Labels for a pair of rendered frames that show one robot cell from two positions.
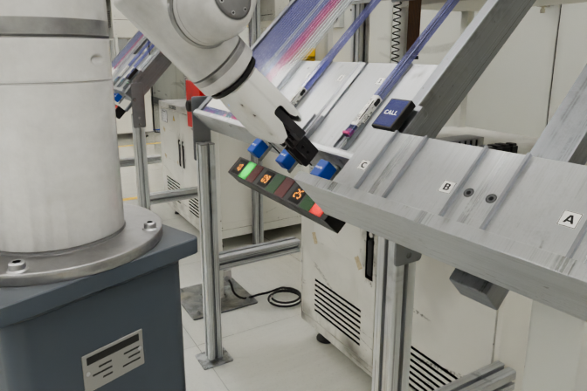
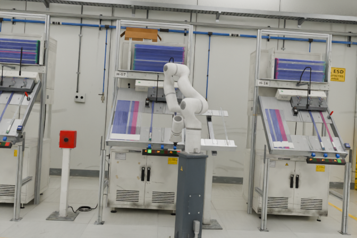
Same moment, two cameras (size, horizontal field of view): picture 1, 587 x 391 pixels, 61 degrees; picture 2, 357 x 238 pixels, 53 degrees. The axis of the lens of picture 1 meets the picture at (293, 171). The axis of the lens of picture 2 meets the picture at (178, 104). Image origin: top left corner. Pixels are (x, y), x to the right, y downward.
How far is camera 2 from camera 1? 2.79 m
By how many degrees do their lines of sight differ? 63
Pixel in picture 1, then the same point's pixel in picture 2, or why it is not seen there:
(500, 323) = not seen: hidden behind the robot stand
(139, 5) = (181, 122)
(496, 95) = (82, 131)
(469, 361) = (175, 187)
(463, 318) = (173, 178)
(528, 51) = (95, 115)
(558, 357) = (210, 165)
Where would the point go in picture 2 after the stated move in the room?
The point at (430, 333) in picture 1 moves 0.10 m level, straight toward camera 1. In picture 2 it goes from (163, 186) to (171, 188)
